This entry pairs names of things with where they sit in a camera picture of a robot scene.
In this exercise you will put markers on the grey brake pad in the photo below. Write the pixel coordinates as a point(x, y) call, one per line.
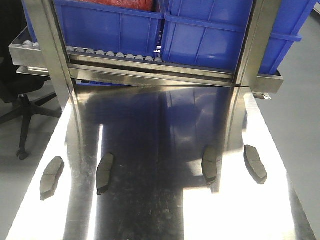
point(254, 164)
point(50, 178)
point(104, 173)
point(209, 164)

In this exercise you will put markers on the right blue plastic bin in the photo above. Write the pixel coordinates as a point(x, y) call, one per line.
point(210, 33)

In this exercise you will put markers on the blue plastic bin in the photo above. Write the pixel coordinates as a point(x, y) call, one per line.
point(210, 33)
point(109, 28)

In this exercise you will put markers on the red bagged parts in bin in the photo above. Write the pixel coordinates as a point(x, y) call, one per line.
point(144, 5)

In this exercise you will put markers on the left blue plastic bin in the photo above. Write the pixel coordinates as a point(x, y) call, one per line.
point(109, 28)

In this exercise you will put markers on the stainless steel roller rack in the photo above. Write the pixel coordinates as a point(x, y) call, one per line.
point(52, 59)

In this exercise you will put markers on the black office chair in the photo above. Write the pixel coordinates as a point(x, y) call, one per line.
point(14, 86)

